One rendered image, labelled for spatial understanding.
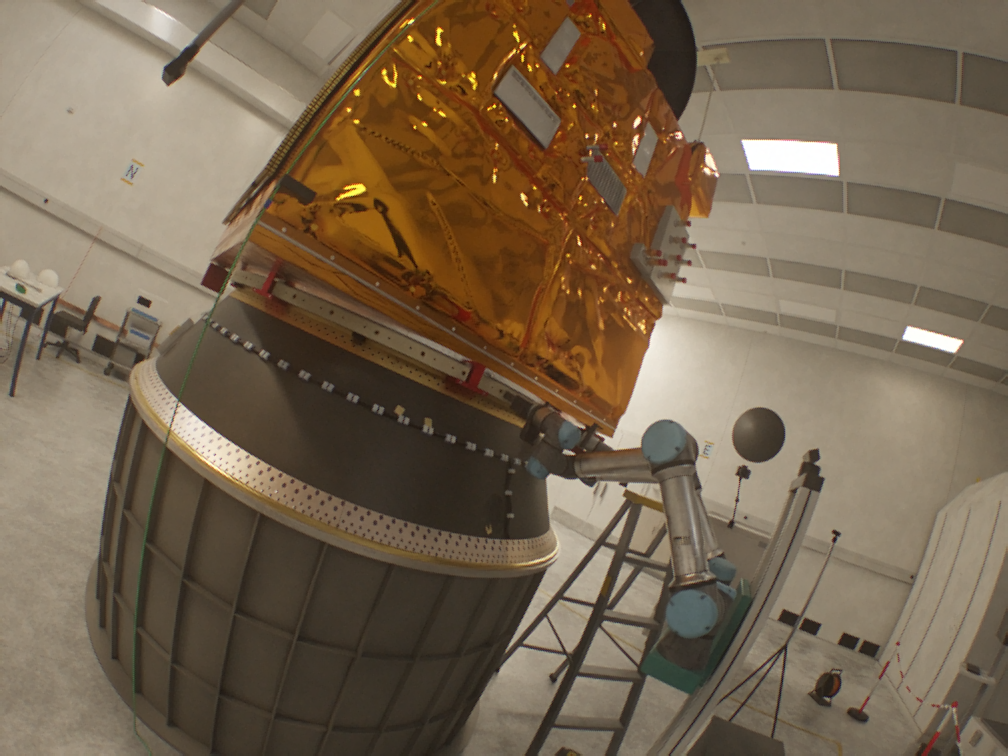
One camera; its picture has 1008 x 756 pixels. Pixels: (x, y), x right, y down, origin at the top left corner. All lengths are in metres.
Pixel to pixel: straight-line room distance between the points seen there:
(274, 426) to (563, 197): 1.27
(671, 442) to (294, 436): 0.98
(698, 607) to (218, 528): 1.22
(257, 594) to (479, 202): 1.34
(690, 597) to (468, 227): 1.16
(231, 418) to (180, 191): 5.53
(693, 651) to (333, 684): 1.05
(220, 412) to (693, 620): 1.33
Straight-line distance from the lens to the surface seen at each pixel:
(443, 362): 1.31
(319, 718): 1.60
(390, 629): 1.34
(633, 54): 2.31
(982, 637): 5.73
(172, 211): 6.58
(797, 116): 4.69
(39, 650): 2.16
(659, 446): 1.04
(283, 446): 1.20
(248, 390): 1.32
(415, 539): 1.20
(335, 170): 1.15
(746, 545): 4.36
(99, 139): 6.94
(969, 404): 9.45
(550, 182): 1.63
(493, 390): 1.41
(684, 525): 1.02
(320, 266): 1.15
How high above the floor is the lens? 1.60
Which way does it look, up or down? 6 degrees up
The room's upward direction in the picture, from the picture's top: 23 degrees clockwise
